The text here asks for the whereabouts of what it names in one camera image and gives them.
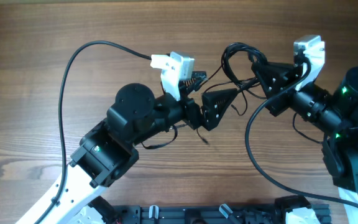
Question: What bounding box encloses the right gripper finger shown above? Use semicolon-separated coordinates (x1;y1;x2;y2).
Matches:
251;63;288;98
260;62;294;70

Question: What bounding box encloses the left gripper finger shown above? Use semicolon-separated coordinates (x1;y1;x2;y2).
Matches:
201;88;237;131
179;71;207;93

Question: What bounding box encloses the black cable bundle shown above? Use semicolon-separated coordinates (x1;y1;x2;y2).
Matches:
196;42;269;146

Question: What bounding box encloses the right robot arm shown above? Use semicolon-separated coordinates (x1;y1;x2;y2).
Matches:
244;67;358;223

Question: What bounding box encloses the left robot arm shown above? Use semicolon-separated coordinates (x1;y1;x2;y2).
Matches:
19;83;238;223

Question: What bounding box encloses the right camera black cable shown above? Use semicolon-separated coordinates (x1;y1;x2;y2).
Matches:
244;54;358;218

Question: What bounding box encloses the camera black cable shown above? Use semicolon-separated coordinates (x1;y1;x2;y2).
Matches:
244;54;358;218
32;40;152;224

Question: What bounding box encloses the left camera black cable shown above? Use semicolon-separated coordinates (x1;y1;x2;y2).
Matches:
32;40;152;224

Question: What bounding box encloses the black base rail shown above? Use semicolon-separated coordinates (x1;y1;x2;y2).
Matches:
85;195;333;224

